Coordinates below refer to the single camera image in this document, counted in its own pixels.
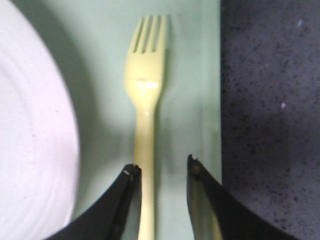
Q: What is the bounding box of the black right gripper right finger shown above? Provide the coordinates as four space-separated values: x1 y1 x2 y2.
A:
187 155 294 240

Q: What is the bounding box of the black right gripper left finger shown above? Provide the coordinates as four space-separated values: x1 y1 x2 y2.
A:
49 164 142 240

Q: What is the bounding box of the beige round plate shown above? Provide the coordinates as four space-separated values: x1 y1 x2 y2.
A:
0 0 80 240

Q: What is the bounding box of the yellow plastic fork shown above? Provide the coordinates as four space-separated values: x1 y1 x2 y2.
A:
124 15 168 240

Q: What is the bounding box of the light green tray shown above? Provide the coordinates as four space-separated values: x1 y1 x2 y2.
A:
15 0 219 240

